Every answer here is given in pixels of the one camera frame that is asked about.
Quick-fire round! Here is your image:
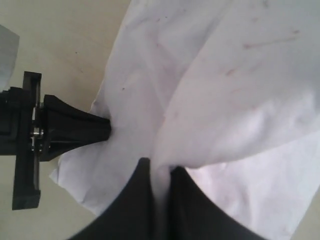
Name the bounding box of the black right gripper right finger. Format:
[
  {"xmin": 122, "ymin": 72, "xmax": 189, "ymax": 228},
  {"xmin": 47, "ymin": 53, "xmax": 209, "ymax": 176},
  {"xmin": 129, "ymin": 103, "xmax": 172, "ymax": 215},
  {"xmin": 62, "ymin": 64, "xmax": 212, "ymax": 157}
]
[{"xmin": 168, "ymin": 167, "xmax": 263, "ymax": 240}]

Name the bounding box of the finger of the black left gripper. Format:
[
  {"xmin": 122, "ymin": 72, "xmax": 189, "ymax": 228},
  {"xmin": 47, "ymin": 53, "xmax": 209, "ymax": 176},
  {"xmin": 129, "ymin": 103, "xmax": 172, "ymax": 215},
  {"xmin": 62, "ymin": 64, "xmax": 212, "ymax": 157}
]
[
  {"xmin": 41, "ymin": 125, "xmax": 111, "ymax": 162},
  {"xmin": 43, "ymin": 95, "xmax": 111, "ymax": 130}
]

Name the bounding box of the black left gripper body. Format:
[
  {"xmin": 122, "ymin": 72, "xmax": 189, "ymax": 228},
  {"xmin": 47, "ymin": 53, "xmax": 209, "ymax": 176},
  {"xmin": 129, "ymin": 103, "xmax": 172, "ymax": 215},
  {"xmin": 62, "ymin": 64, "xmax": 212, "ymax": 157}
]
[{"xmin": 0, "ymin": 71, "xmax": 43, "ymax": 210}]

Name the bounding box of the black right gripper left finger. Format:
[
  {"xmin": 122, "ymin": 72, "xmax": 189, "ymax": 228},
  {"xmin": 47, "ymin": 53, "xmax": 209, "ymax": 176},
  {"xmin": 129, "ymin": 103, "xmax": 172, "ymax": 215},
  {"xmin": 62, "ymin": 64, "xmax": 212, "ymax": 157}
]
[{"xmin": 71, "ymin": 158, "xmax": 154, "ymax": 240}]

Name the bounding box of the white t-shirt red logo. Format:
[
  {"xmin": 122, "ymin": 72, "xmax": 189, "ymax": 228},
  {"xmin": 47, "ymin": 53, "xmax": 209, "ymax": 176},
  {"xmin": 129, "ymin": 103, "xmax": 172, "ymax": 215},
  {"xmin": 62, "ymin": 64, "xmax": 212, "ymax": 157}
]
[{"xmin": 51, "ymin": 0, "xmax": 320, "ymax": 240}]

